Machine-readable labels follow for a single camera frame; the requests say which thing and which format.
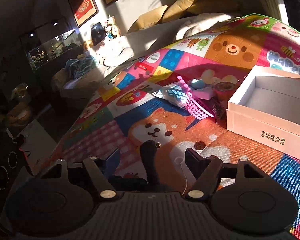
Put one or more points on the black cap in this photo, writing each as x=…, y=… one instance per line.
x=97, y=32

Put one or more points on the colourful cartoon play mat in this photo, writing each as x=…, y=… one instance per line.
x=240, y=140

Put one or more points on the beige armchair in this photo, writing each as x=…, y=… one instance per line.
x=72, y=90

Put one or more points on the dark snack packet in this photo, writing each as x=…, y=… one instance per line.
x=218, y=110

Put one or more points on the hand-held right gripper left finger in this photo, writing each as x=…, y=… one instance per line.
x=113, y=158

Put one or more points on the pink plastic basket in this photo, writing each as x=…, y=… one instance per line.
x=197, y=107

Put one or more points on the pale pink cardboard box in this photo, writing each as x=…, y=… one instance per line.
x=252, y=127

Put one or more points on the yellow pillow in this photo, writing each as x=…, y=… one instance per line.
x=180, y=7
x=210, y=6
x=147, y=18

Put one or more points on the white pink small box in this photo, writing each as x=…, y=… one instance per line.
x=203, y=93

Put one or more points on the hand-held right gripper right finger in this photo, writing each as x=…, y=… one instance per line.
x=192, y=158

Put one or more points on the cream blanket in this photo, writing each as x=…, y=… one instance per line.
x=197, y=25

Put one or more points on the teddy bear plush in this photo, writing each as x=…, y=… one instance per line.
x=112, y=27

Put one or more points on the red round container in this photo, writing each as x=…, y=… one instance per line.
x=223, y=92

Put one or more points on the glass display cabinet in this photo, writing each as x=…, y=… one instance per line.
x=47, y=50

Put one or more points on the yellow ride-on toy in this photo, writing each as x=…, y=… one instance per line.
x=20, y=112

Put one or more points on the white cushion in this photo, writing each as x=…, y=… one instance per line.
x=115, y=56

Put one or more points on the blue blanket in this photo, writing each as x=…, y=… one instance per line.
x=77, y=67

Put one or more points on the teal toy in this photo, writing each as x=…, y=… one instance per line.
x=197, y=83

